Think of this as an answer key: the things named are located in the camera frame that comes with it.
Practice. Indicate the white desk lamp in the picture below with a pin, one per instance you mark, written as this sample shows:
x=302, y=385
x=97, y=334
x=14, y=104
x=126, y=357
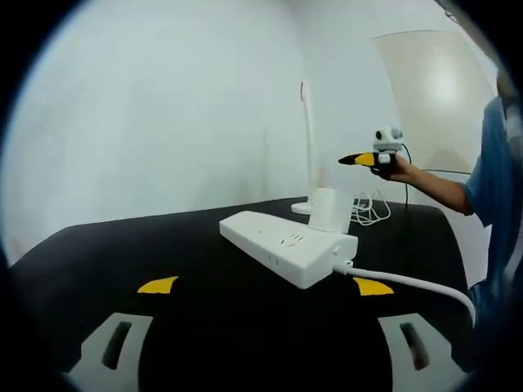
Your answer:
x=309, y=143

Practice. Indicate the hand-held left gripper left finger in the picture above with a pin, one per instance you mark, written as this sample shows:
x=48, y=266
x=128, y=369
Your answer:
x=94, y=343

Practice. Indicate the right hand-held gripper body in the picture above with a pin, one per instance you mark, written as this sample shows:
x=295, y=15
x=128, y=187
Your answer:
x=388, y=141

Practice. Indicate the white desk lamp plug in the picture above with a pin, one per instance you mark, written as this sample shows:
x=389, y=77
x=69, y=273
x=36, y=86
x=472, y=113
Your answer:
x=329, y=210

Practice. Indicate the person's right hand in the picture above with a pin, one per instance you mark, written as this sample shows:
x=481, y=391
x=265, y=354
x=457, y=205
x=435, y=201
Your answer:
x=400, y=169

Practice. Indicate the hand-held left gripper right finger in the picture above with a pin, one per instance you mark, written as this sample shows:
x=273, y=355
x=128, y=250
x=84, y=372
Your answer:
x=433, y=347

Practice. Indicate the white power strip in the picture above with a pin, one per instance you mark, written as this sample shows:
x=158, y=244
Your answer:
x=278, y=245

